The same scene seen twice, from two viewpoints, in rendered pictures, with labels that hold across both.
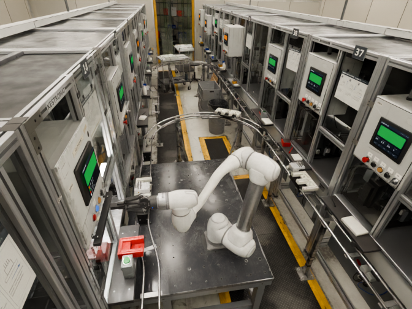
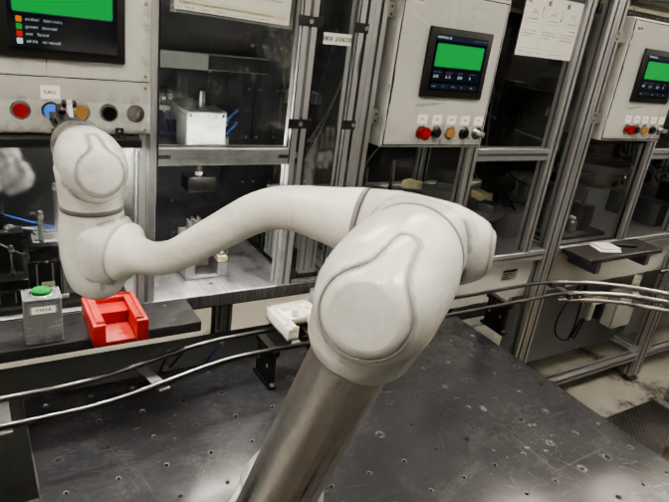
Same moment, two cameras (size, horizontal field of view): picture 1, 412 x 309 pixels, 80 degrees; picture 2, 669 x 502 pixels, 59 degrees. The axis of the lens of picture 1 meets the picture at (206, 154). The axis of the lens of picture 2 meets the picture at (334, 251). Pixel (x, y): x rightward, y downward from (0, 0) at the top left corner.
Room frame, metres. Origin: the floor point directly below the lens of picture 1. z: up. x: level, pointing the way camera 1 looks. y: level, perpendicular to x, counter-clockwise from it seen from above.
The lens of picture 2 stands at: (0.95, -0.88, 1.69)
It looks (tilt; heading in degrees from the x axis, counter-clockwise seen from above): 21 degrees down; 66
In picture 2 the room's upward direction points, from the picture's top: 8 degrees clockwise
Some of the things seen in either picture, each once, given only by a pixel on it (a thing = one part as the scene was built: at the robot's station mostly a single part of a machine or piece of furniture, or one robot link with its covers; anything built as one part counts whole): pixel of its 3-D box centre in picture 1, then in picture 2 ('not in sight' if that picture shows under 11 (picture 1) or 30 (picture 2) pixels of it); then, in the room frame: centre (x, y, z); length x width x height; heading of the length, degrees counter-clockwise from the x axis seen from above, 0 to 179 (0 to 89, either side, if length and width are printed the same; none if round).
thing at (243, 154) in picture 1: (243, 156); (425, 240); (1.36, -0.25, 1.43); 0.18 x 0.14 x 0.13; 138
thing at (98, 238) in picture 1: (102, 214); (56, 136); (0.88, 0.53, 1.37); 0.36 x 0.04 x 0.04; 10
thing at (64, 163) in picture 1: (60, 183); (42, 19); (0.86, 0.67, 1.60); 0.42 x 0.29 x 0.46; 10
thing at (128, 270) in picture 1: (126, 266); (42, 313); (0.84, 0.46, 0.97); 0.08 x 0.08 x 0.12; 10
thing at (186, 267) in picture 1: (188, 209); (373, 458); (1.61, 0.15, 0.66); 1.50 x 1.06 x 0.04; 10
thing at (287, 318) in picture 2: (143, 194); (331, 321); (1.61, 0.55, 0.84); 0.36 x 0.14 x 0.10; 10
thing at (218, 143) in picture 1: (217, 149); not in sight; (3.68, -0.20, 0.01); 1.00 x 0.55 x 0.01; 10
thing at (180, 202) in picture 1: (183, 200); (92, 171); (0.95, 0.11, 1.41); 0.16 x 0.11 x 0.13; 100
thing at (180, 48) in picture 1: (184, 61); not in sight; (8.26, 0.75, 0.48); 0.84 x 0.58 x 0.97; 18
